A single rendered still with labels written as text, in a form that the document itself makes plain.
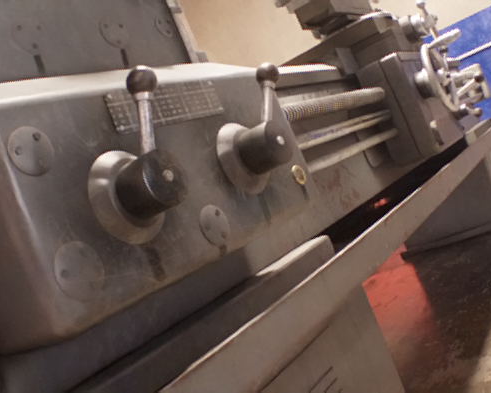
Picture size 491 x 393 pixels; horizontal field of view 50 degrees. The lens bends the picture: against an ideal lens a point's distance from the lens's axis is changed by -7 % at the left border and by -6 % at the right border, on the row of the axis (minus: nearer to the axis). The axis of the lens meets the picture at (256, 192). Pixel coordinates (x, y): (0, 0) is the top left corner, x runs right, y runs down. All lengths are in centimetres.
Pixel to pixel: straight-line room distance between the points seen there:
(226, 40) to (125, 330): 613
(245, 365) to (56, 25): 52
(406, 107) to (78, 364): 113
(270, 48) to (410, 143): 498
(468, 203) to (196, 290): 202
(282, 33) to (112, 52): 555
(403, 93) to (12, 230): 121
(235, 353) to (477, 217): 220
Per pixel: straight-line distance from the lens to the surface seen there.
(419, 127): 155
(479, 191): 271
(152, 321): 80
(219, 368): 62
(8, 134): 54
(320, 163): 111
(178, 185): 56
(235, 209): 71
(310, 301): 78
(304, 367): 91
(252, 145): 71
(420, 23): 170
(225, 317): 83
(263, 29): 650
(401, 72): 155
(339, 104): 127
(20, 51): 77
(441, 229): 280
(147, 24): 96
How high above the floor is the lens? 60
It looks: level
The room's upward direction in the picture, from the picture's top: 23 degrees counter-clockwise
